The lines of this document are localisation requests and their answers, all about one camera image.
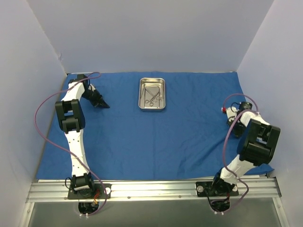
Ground blue surgical cloth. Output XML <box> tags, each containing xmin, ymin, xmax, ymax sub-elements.
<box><xmin>36</xmin><ymin>70</ymin><xmax>275</xmax><ymax>181</ymax></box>

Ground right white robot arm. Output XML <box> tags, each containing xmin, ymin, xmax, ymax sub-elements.
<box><xmin>210</xmin><ymin>102</ymin><xmax>281</xmax><ymax>195</ymax></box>

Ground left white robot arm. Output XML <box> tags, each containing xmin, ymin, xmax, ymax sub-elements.
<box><xmin>55</xmin><ymin>74</ymin><xmax>110</xmax><ymax>198</ymax></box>

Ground steel surgical scissors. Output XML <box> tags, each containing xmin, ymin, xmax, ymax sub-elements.
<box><xmin>144</xmin><ymin>92</ymin><xmax>159</xmax><ymax>106</ymax></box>

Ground steel tweezers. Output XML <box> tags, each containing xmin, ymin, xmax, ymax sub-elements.
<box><xmin>139</xmin><ymin>88</ymin><xmax>153</xmax><ymax>101</ymax></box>

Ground stainless steel instrument tray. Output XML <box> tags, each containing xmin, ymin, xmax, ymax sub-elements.
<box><xmin>138</xmin><ymin>78</ymin><xmax>166</xmax><ymax>111</ymax></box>

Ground steel forceps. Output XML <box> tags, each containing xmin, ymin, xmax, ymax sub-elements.
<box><xmin>153</xmin><ymin>87</ymin><xmax>162</xmax><ymax>102</ymax></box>

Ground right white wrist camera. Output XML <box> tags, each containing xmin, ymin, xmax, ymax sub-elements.
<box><xmin>222</xmin><ymin>106</ymin><xmax>238</xmax><ymax>120</ymax></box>

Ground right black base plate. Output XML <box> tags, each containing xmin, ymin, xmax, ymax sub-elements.
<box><xmin>195</xmin><ymin>181</ymin><xmax>239</xmax><ymax>197</ymax></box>

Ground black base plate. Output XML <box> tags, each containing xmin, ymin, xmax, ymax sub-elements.
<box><xmin>195</xmin><ymin>181</ymin><xmax>239</xmax><ymax>197</ymax></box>
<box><xmin>67</xmin><ymin>183</ymin><xmax>112</xmax><ymax>200</ymax></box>

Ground front aluminium rail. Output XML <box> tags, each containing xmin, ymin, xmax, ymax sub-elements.
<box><xmin>26</xmin><ymin>176</ymin><xmax>281</xmax><ymax>203</ymax></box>

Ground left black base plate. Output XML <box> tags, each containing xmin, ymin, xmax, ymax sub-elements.
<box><xmin>67</xmin><ymin>183</ymin><xmax>112</xmax><ymax>200</ymax></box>

